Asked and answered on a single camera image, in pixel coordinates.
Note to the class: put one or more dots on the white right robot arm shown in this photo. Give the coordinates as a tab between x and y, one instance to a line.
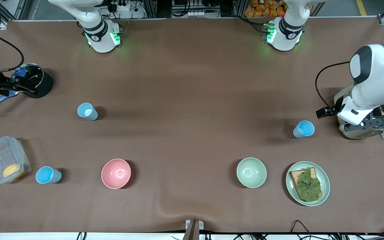
100	40

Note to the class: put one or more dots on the pink bowl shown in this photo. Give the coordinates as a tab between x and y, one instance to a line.
116	173

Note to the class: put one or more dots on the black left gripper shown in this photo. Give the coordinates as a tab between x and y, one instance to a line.
326	111

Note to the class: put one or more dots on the brown bread slice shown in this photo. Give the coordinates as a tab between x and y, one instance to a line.
294	176

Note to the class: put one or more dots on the beige chrome toaster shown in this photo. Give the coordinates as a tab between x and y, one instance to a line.
358	134

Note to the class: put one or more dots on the black cylindrical container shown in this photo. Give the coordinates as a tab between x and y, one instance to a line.
43	88

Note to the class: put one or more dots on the pile of orange buns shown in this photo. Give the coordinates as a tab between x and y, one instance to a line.
262	8

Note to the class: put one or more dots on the brown table cover mat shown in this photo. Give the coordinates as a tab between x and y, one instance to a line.
192	140

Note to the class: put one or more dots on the white power strip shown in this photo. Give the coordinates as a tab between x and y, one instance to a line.
122	6

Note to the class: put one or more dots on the white crumpled paper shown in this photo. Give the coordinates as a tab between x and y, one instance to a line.
88	112

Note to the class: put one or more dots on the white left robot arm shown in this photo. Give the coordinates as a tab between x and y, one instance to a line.
378	76

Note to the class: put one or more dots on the orange round food piece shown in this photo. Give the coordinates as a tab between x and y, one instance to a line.
13	171

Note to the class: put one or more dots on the blue plastic cup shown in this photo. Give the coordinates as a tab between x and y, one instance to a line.
90	114
47	175
303	129

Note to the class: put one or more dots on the pale green bowl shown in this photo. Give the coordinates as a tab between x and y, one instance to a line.
251	172

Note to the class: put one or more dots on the pale green plate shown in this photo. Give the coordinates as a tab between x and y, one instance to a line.
325	181

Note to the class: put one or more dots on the green lettuce leaf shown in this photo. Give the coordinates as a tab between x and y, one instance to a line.
308	186

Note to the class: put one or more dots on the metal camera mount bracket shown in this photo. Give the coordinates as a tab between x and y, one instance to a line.
194	228

